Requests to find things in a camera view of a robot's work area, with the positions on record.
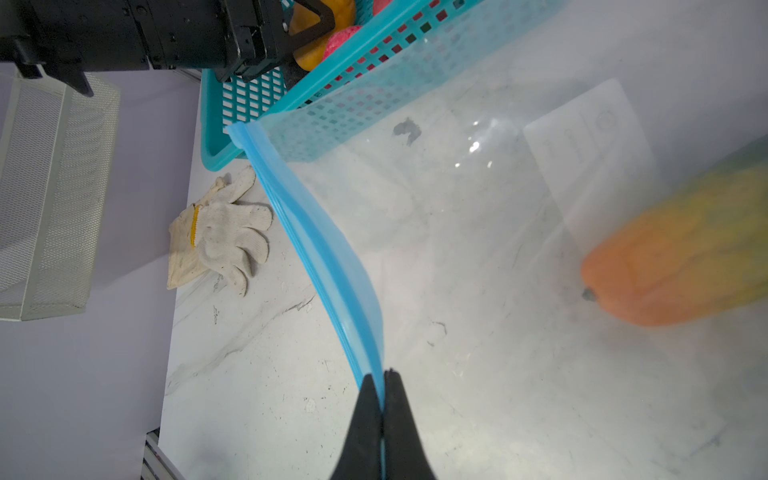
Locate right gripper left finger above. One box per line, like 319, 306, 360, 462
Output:
330, 374, 383, 480

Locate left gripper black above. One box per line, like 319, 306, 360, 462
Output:
1, 0, 335, 97

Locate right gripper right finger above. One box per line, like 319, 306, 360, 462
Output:
383, 369, 437, 480

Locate orange yellow mango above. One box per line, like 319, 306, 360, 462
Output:
289, 0, 359, 73

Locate teal plastic basket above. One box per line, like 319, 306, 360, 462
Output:
200, 1, 563, 171

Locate clear zip bag blue zipper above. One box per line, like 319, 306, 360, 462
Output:
228, 1, 767, 479

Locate green yellow papaya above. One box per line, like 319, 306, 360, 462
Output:
581, 138, 767, 326

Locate pink red dragon fruit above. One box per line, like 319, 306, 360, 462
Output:
322, 25, 361, 60

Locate white mesh two-tier shelf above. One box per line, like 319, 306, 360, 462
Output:
1, 66, 121, 322

